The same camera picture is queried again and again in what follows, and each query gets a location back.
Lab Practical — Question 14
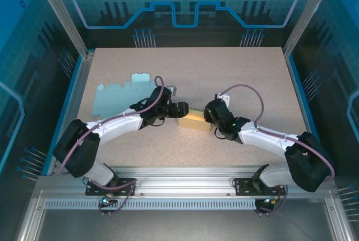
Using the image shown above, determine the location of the small connector with green light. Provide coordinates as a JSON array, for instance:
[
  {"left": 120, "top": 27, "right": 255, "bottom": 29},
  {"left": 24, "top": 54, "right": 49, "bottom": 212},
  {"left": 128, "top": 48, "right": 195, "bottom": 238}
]
[
  {"left": 260, "top": 196, "right": 281, "bottom": 207},
  {"left": 100, "top": 193, "right": 118, "bottom": 206}
]

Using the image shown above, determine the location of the slotted grey cable duct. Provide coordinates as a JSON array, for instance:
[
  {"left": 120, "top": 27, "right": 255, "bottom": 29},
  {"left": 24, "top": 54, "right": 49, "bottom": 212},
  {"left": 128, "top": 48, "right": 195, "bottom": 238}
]
[{"left": 43, "top": 198, "right": 259, "bottom": 210}]

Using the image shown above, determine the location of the yellow paper box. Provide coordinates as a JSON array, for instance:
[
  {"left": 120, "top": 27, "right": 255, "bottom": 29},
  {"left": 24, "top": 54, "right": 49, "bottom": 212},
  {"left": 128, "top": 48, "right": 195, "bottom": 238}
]
[{"left": 177, "top": 108, "right": 213, "bottom": 133}]

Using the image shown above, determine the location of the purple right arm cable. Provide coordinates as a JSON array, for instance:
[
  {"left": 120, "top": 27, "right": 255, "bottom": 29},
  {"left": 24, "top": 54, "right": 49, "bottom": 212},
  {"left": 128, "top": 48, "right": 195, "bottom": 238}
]
[{"left": 218, "top": 84, "right": 336, "bottom": 216}]

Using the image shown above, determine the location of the aluminium frame rail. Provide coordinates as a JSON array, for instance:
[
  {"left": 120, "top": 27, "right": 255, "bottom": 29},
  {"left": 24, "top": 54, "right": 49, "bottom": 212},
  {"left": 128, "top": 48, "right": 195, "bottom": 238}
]
[{"left": 33, "top": 165, "right": 339, "bottom": 200}]

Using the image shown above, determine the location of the light blue paper box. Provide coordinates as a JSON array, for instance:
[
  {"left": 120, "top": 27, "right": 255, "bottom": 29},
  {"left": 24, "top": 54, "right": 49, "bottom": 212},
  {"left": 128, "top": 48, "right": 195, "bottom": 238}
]
[{"left": 91, "top": 72, "right": 158, "bottom": 118}]

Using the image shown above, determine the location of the grey metal bottom panel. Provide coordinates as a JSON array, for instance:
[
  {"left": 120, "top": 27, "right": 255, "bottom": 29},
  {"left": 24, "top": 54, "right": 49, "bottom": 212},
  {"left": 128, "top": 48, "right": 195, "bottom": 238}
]
[{"left": 16, "top": 190, "right": 351, "bottom": 241}]

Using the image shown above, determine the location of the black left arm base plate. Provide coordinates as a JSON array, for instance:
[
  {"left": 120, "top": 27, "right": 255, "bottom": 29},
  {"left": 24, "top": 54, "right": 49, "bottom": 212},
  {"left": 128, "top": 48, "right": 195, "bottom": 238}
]
[{"left": 85, "top": 177, "right": 139, "bottom": 197}]

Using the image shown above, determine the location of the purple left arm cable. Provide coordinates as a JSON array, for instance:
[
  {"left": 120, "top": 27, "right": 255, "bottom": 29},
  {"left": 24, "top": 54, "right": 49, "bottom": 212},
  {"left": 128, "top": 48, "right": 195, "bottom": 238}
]
[{"left": 60, "top": 75, "right": 165, "bottom": 216}]

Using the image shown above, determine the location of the blue aluminium table side rail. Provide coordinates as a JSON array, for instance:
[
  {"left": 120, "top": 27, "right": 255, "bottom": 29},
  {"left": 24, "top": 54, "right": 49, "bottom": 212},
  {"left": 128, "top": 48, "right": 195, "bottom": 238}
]
[
  {"left": 284, "top": 52, "right": 333, "bottom": 176},
  {"left": 42, "top": 52, "right": 95, "bottom": 176}
]

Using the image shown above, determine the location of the aluminium frame post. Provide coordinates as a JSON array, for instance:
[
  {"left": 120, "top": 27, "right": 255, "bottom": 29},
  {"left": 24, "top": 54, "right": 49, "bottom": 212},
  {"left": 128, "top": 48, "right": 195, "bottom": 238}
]
[
  {"left": 30, "top": 0, "right": 95, "bottom": 59},
  {"left": 282, "top": 0, "right": 339, "bottom": 57}
]

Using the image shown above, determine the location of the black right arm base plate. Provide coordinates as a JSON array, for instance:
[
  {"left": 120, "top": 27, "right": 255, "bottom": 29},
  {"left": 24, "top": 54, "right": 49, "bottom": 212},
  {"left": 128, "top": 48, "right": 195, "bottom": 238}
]
[{"left": 232, "top": 177, "right": 287, "bottom": 197}]

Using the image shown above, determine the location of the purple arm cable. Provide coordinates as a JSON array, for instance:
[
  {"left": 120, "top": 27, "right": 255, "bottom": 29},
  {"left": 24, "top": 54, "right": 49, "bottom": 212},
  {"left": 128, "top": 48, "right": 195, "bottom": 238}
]
[
  {"left": 218, "top": 84, "right": 336, "bottom": 216},
  {"left": 60, "top": 75, "right": 165, "bottom": 216}
]

